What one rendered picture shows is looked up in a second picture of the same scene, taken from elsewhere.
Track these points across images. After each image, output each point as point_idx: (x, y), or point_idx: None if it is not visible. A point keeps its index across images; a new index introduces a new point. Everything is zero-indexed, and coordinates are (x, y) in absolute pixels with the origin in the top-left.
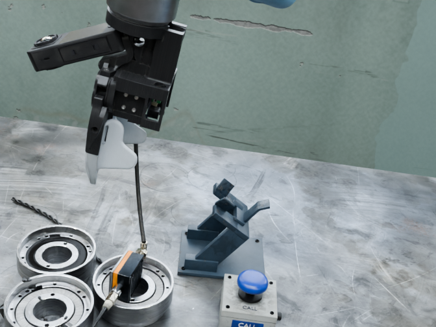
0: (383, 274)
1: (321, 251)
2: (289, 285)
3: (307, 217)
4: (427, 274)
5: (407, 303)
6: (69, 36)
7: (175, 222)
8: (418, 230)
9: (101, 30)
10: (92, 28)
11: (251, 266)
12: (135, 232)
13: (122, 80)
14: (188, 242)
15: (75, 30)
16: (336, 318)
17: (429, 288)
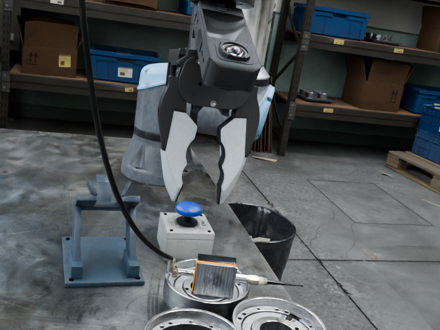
0: (87, 192)
1: (65, 213)
2: (125, 229)
3: (4, 215)
4: (77, 177)
5: (119, 188)
6: (230, 36)
7: (43, 293)
8: (12, 171)
9: (231, 16)
10: (214, 20)
11: (113, 242)
12: (77, 321)
13: None
14: (88, 277)
15: (209, 31)
16: (153, 214)
17: (95, 179)
